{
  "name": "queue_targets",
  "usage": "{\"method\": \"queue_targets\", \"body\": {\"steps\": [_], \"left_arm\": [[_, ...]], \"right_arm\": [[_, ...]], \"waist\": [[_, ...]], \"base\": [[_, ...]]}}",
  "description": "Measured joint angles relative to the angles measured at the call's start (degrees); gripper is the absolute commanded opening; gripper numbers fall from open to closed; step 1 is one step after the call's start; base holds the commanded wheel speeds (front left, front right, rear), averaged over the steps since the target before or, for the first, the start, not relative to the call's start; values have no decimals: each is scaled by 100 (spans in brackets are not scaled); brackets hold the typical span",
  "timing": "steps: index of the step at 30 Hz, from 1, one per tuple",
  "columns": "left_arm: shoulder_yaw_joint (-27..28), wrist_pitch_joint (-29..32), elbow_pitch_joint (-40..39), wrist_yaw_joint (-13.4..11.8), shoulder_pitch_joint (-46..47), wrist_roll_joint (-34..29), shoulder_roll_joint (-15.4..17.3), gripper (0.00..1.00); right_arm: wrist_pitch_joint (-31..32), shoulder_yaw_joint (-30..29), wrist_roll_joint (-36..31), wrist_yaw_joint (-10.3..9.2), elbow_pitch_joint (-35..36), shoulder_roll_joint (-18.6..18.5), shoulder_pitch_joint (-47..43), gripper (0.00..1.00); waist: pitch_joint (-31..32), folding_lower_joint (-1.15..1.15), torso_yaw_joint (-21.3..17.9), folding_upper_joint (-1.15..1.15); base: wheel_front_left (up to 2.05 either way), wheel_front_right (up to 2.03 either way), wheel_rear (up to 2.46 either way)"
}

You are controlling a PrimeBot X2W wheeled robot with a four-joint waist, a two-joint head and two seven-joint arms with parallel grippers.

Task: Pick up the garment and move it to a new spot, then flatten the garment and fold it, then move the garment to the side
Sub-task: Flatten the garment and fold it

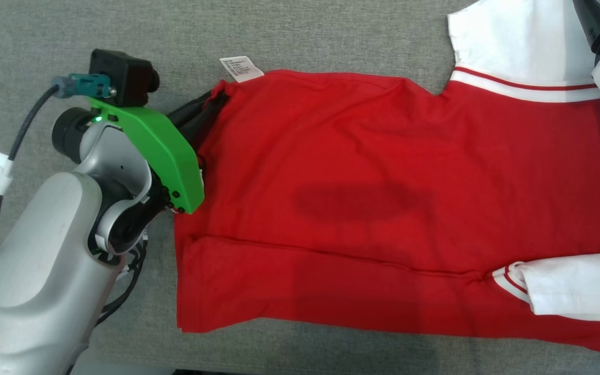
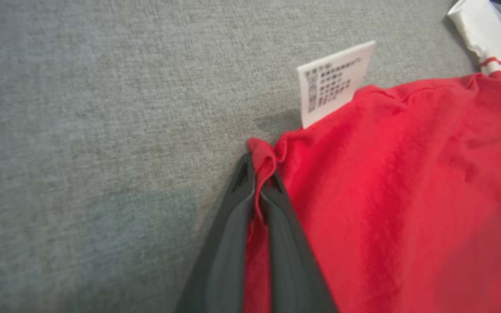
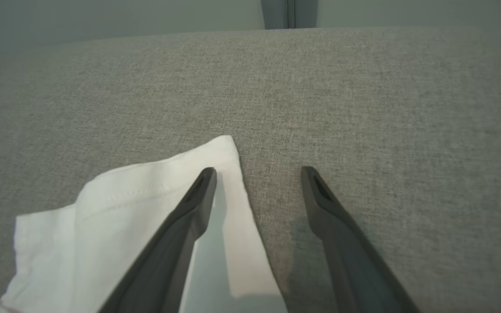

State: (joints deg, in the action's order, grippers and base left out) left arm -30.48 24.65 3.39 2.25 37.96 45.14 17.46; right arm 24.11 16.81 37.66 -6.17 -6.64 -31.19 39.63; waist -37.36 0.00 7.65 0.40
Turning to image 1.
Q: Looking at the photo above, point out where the teal camera cable connector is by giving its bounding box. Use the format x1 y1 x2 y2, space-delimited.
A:
52 73 114 100

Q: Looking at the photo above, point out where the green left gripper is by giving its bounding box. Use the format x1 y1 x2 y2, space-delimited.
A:
89 91 228 216

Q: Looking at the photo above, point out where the red and white jersey shirt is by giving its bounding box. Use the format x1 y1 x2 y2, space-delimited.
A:
173 0 600 355

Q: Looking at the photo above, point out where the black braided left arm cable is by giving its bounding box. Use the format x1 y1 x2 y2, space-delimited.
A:
96 237 148 328

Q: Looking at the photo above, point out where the dark left camera cable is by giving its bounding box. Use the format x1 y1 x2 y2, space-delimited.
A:
0 86 62 302

